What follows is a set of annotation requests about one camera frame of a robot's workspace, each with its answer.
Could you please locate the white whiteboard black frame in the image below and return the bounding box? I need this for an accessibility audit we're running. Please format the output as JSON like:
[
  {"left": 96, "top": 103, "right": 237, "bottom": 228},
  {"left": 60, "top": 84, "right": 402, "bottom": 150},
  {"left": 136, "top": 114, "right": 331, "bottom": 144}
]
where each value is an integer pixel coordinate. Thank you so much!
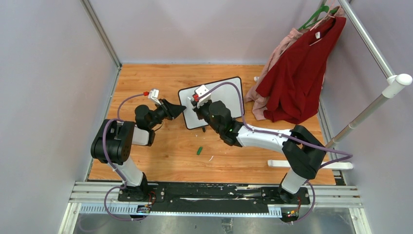
[{"left": 178, "top": 77, "right": 243, "bottom": 130}]

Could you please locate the pink garment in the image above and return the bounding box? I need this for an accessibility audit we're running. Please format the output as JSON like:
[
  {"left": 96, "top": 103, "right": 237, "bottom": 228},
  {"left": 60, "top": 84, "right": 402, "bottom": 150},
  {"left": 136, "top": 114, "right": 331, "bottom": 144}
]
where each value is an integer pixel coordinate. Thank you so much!
[{"left": 244, "top": 6, "right": 344, "bottom": 120}]

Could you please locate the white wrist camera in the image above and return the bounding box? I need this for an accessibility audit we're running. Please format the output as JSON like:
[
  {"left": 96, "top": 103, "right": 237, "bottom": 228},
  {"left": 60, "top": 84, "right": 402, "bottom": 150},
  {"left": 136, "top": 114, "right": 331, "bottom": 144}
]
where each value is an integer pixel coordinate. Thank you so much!
[
  {"left": 192, "top": 84, "right": 211, "bottom": 108},
  {"left": 148, "top": 88, "right": 161, "bottom": 105}
]

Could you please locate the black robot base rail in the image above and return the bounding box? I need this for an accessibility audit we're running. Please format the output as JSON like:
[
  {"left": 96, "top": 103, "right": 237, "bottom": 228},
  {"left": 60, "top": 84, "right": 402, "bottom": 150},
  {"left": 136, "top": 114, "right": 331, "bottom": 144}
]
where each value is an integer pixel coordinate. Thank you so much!
[{"left": 64, "top": 182, "right": 363, "bottom": 223}]

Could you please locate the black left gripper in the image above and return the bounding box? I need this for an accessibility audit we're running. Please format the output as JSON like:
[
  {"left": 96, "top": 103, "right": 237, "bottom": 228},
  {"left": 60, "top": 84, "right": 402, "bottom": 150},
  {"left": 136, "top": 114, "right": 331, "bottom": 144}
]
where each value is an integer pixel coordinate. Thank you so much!
[{"left": 148, "top": 99, "right": 186, "bottom": 130}]

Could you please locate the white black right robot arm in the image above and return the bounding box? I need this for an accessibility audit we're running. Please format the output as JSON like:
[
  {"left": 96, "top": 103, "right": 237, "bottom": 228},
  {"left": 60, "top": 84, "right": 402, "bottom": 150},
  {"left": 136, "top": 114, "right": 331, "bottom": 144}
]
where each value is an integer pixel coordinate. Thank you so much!
[{"left": 192, "top": 100, "right": 326, "bottom": 204}]

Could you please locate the metal clothes rack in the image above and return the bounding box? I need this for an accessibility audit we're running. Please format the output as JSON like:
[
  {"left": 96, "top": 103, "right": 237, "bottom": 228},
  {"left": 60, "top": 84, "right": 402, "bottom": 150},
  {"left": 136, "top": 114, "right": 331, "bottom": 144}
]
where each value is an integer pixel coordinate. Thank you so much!
[{"left": 267, "top": 0, "right": 413, "bottom": 171}]

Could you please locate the green marker cap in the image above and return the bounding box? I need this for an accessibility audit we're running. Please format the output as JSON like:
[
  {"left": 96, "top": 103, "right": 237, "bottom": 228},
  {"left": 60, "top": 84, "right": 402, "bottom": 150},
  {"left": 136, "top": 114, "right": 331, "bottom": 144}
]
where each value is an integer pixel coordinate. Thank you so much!
[{"left": 196, "top": 147, "right": 203, "bottom": 156}]

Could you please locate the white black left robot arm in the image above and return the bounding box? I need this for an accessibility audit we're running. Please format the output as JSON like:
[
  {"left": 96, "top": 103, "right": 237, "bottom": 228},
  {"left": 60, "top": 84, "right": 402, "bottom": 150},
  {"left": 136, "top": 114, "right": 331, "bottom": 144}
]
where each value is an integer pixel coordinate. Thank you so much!
[{"left": 91, "top": 98, "right": 186, "bottom": 201}]

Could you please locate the red shirt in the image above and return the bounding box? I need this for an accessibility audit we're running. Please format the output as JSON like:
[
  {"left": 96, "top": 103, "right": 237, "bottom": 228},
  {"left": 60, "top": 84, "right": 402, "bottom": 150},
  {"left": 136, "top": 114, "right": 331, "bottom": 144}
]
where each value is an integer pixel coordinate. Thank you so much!
[{"left": 256, "top": 16, "right": 346, "bottom": 124}]

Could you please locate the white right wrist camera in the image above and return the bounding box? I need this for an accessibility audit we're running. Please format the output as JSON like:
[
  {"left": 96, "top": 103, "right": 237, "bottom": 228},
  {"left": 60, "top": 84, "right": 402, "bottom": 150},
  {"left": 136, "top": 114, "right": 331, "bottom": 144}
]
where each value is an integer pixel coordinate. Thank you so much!
[{"left": 192, "top": 84, "right": 211, "bottom": 108}]

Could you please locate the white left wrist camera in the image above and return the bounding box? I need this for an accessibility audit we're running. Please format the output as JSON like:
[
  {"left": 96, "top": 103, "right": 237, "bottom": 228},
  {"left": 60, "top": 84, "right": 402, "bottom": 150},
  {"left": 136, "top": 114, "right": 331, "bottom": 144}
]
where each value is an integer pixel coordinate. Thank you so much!
[{"left": 148, "top": 88, "right": 161, "bottom": 105}]

